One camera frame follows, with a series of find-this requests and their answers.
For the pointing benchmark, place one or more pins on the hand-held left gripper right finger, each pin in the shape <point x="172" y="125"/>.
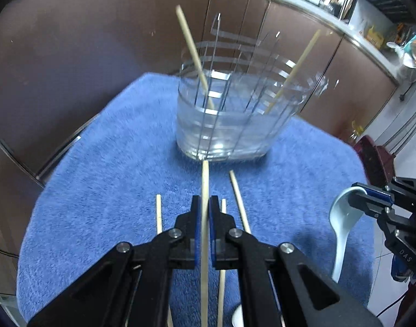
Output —
<point x="213" y="231"/>

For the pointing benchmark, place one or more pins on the clear plastic utensil holder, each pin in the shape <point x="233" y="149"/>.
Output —
<point x="228" y="133"/>

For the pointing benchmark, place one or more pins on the yellow oil bottle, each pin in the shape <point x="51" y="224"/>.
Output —
<point x="356" y="131"/>

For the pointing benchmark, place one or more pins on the blue terry towel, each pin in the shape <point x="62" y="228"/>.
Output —
<point x="109" y="177"/>

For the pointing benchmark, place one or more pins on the yellow box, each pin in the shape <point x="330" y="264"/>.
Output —
<point x="373" y="35"/>

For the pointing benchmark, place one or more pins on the wooden chopstick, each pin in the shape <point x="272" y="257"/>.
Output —
<point x="238" y="197"/>
<point x="194" y="58"/>
<point x="158" y="211"/>
<point x="205" y="177"/>
<point x="221" y="296"/>
<point x="293" y="71"/>

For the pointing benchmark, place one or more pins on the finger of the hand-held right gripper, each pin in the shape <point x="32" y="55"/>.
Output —
<point x="368" y="206"/>
<point x="376" y="197"/>

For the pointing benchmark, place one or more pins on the white plastic bag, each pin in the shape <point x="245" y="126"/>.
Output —
<point x="407" y="58"/>

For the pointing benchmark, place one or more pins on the dark red dustpan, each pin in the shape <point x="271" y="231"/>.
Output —
<point x="375" y="156"/>

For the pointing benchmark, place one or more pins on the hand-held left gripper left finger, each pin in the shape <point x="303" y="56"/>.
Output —
<point x="197" y="231"/>

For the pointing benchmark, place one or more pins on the brown kitchen cabinet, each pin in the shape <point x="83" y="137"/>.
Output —
<point x="92" y="41"/>

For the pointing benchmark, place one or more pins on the steel kitchen countertop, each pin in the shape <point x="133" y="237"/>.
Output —
<point x="378" y="54"/>

